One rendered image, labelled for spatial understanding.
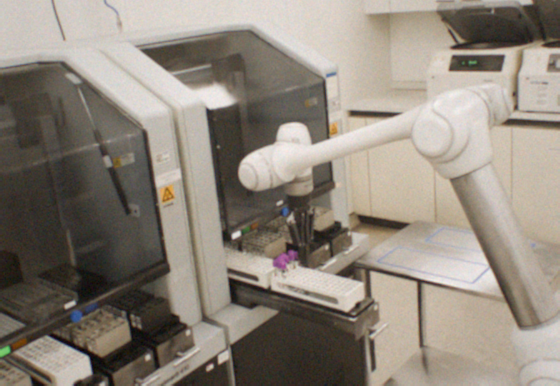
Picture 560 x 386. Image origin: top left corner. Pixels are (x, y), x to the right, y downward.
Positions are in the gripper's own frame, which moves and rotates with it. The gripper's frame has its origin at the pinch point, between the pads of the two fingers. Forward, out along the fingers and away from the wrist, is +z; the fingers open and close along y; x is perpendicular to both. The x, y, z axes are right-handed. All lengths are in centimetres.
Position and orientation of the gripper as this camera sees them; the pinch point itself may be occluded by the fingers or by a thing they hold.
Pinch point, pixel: (304, 253)
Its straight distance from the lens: 201.6
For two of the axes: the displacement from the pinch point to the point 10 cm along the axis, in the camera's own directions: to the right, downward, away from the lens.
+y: 6.4, -2.7, 7.2
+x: -7.7, -1.1, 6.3
